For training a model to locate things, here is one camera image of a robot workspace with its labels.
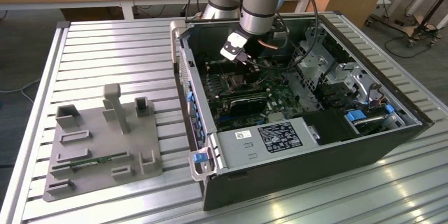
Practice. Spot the silver CPU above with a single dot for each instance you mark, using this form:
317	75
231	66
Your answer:
237	81

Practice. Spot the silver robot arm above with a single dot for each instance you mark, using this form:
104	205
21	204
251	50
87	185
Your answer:
257	22

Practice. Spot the CPU socket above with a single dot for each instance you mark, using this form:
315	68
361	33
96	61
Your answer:
229	89

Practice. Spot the blue expansion slot latch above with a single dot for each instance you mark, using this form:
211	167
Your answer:
189	96

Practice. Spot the green motherboard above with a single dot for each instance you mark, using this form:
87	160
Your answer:
280	95

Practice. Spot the black graphics card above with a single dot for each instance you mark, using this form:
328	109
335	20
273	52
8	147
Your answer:
247	106

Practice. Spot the small silver heatsink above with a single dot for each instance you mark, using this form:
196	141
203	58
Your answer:
277	115

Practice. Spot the silver metal drive cage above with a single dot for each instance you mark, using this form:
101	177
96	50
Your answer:
344	75

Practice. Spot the grey power supply unit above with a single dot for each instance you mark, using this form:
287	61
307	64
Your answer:
244	150

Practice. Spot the blue case latch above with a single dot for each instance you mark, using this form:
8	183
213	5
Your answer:
199	159

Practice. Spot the silver metal tube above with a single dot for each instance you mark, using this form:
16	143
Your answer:
371	121

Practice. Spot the small blue plastic clip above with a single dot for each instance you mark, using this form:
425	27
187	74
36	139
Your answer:
389	108

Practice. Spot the black PC case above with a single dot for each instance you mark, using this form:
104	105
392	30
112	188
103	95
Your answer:
297	182

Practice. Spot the grey parts rack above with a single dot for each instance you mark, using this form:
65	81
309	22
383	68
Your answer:
104	140

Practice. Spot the wheeled equipment stand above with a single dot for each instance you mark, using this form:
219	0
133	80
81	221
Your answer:
425	27

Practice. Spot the green RAM stick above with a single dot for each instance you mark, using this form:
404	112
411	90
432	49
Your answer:
91	162

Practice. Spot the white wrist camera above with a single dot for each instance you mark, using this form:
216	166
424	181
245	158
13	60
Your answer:
232	41

